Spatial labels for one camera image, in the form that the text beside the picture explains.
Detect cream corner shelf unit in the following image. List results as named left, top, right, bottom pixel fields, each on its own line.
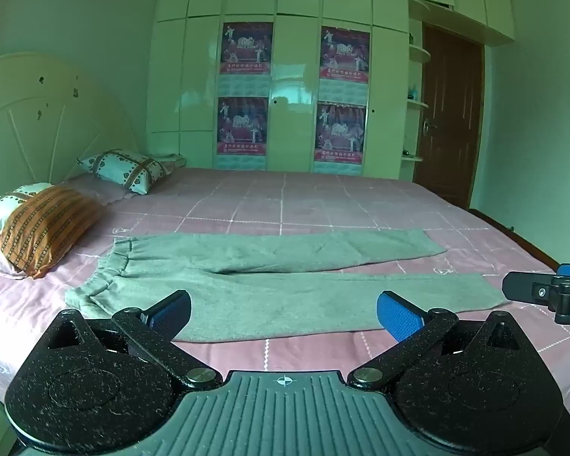
left=400, top=43, right=431, bottom=163

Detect orange striped pillow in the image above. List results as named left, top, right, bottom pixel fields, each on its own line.
left=0, top=185, right=108, bottom=279

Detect wall poster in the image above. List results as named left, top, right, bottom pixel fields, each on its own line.
left=319, top=25, right=372, bottom=98
left=217, top=96, right=269, bottom=171
left=218, top=21, right=274, bottom=97
left=313, top=101, right=367, bottom=175

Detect white patterned pillow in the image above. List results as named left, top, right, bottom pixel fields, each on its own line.
left=0, top=183, right=54, bottom=244
left=77, top=149, right=172, bottom=195

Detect brown wooden door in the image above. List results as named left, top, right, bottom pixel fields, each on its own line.
left=412, top=23, right=485, bottom=210

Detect cream wardrobe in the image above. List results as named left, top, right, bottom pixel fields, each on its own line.
left=146, top=0, right=515, bottom=181

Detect bed with pink checked sheet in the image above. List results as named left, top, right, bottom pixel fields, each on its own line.
left=0, top=166, right=570, bottom=431

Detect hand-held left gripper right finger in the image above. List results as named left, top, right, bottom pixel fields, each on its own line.
left=349, top=290, right=528, bottom=390

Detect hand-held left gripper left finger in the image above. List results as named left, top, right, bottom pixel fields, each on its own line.
left=45, top=290, right=222, bottom=390

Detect cream headboard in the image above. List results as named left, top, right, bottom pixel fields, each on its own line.
left=0, top=53, right=141, bottom=200

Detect grey pants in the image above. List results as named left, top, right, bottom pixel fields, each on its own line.
left=65, top=230, right=511, bottom=343

